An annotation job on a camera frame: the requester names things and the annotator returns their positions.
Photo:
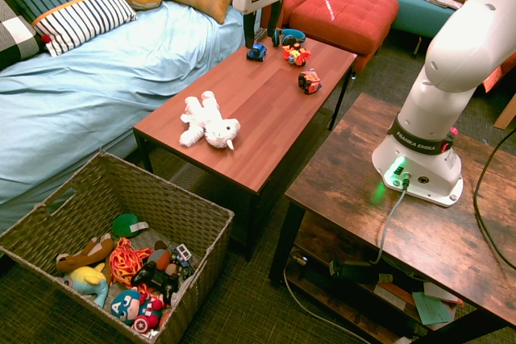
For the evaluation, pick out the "white stuffed animal toy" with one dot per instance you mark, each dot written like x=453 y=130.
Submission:
x=209 y=122

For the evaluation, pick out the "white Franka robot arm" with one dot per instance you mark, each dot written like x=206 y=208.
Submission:
x=455 y=38

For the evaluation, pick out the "blue toy car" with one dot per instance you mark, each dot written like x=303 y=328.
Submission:
x=256 y=52

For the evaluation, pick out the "orange toy vehicle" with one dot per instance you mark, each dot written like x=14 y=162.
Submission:
x=297 y=55

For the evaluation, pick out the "red orange toy truck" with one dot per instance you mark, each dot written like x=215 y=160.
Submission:
x=309 y=81

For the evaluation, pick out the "woven wicker basket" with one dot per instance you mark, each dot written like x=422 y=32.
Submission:
x=181 y=207

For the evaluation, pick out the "green round toy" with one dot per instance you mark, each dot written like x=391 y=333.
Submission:
x=123 y=225

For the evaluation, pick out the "grey toy car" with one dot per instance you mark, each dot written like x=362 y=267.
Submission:
x=181 y=257

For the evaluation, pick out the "orange patterned fabric toy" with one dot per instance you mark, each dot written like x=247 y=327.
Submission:
x=125 y=259

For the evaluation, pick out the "yellow blue plush toy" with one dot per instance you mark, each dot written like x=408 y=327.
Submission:
x=88 y=279

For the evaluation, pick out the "black remote control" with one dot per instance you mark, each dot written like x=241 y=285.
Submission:
x=260 y=34

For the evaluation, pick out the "blue black headphones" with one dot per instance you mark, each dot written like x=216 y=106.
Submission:
x=292 y=36

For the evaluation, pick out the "red tufted ottoman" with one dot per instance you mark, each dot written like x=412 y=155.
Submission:
x=342 y=13

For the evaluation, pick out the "red wood coffee table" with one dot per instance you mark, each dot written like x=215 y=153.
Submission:
x=262 y=118

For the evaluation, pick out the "floor vent grille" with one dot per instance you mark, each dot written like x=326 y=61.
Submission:
x=189 y=179

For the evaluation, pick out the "sofa with light blue cover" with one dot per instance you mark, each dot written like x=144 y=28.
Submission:
x=101 y=90

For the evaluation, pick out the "white navy striped pillow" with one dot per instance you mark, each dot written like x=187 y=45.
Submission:
x=80 y=17

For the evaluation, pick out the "rustic brown side table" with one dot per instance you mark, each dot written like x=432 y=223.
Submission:
x=363 y=199

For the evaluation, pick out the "small red pompom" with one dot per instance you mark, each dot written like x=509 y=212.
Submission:
x=46 y=38

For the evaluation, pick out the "orange flat object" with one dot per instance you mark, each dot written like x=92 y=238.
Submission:
x=500 y=74

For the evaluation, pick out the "black white check pillow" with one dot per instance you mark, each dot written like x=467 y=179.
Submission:
x=16 y=38

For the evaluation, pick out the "brown round plush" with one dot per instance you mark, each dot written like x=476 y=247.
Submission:
x=159 y=257

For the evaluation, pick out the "light wood furniture piece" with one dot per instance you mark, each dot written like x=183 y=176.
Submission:
x=507 y=114

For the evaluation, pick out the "black power adapter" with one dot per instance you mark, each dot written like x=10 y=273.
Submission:
x=354 y=271

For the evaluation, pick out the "black game controller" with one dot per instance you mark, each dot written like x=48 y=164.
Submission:
x=155 y=277

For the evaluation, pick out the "brown dog plush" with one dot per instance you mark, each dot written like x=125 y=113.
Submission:
x=84 y=255

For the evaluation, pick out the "Captain America plush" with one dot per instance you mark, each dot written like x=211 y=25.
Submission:
x=129 y=307

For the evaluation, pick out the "white paper sheet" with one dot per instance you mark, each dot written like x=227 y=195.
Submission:
x=441 y=291

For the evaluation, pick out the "teal envelope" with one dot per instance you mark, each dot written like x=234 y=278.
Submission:
x=431 y=308

